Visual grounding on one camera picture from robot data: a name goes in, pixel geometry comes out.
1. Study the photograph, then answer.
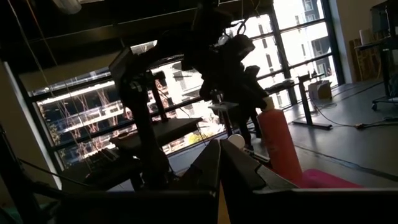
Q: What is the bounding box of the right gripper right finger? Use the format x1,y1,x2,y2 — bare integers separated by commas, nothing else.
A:
220,138,299,224

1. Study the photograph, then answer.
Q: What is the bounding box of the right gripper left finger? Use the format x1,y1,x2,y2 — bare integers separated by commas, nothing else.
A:
178,139,222,224

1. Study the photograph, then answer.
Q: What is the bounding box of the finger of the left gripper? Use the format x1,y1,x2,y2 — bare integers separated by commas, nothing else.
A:
244,65,269,110

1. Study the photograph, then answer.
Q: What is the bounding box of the large pink paint bottle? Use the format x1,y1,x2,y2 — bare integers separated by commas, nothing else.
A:
257,96,304,187

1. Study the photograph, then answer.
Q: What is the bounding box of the black standing desk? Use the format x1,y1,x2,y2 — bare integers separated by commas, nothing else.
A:
264,73,333,131

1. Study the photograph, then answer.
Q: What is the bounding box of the cardboard box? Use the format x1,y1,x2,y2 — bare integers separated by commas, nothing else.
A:
307,80,333,101

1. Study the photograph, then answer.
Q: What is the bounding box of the pink plastic tray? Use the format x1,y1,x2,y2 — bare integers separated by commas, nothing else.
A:
292,169,364,189

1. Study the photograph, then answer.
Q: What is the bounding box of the black keyboard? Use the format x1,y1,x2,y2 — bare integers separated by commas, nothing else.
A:
83,148,126,177

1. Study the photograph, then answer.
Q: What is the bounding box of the black equipment cart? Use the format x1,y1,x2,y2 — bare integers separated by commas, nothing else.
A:
354,0,398,111

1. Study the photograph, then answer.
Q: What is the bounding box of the large black-framed window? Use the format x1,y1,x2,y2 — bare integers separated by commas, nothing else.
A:
27,0,345,175

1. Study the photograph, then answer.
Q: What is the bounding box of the dark cable on floor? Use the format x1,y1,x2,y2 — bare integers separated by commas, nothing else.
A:
310,99,398,130

